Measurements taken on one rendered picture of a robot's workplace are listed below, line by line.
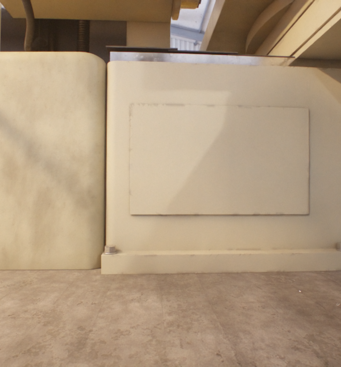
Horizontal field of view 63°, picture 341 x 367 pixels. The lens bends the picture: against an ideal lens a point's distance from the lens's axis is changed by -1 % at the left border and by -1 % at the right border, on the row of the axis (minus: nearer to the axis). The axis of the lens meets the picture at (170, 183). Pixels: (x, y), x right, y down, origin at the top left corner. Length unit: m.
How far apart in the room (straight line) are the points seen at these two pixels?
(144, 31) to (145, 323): 1.35
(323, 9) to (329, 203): 0.50
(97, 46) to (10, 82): 0.74
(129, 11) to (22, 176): 0.98
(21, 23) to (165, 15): 0.71
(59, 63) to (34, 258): 0.53
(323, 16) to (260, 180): 0.42
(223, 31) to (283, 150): 0.63
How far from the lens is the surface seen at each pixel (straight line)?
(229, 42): 1.37
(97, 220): 0.80
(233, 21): 1.23
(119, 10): 1.53
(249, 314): 0.56
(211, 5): 14.20
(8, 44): 1.69
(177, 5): 1.32
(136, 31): 1.58
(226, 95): 0.83
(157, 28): 1.59
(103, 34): 1.58
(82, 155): 0.79
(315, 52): 0.94
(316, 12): 0.89
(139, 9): 1.51
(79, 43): 1.63
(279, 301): 0.64
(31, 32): 1.29
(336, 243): 0.94
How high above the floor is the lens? 0.23
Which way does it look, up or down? level
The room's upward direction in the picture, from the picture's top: straight up
